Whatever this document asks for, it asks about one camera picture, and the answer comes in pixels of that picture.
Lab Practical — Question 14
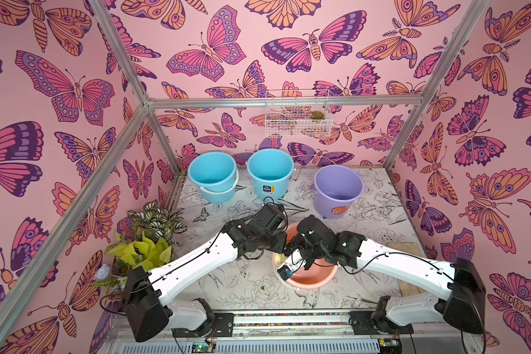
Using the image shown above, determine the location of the purple plastic bucket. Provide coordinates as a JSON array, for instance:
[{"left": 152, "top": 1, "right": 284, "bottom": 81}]
[{"left": 314, "top": 165, "right": 364, "bottom": 218}]

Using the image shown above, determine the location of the light blue bucket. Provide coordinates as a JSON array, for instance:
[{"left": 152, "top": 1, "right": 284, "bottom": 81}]
[
  {"left": 187, "top": 152, "right": 239, "bottom": 204},
  {"left": 246, "top": 148, "right": 295, "bottom": 200}
]

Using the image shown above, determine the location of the yellow cleaning cloth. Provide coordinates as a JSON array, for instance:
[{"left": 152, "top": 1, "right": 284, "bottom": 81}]
[{"left": 273, "top": 253, "right": 288, "bottom": 266}]

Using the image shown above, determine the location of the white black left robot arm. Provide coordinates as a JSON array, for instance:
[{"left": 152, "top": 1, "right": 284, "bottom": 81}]
[{"left": 122, "top": 202, "right": 289, "bottom": 342}]

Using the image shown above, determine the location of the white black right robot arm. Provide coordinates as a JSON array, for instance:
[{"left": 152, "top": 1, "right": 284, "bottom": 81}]
[{"left": 277, "top": 215, "right": 486, "bottom": 334}]

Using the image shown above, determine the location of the beige work glove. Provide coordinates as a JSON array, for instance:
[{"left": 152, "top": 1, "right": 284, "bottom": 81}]
[{"left": 387, "top": 242, "right": 426, "bottom": 297}]

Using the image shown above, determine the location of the potted green leafy plant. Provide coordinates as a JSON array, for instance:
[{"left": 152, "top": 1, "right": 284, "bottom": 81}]
[{"left": 93, "top": 201, "right": 187, "bottom": 291}]

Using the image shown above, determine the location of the small green succulent plant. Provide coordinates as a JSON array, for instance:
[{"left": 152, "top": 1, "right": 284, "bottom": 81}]
[{"left": 310, "top": 111, "right": 325, "bottom": 120}]

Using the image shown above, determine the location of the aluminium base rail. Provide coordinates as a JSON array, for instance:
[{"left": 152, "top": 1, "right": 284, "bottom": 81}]
[{"left": 100, "top": 309, "right": 483, "bottom": 353}]

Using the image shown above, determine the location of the white wire wall basket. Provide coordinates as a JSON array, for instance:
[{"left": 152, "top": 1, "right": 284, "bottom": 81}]
[{"left": 263, "top": 90, "right": 333, "bottom": 140}]

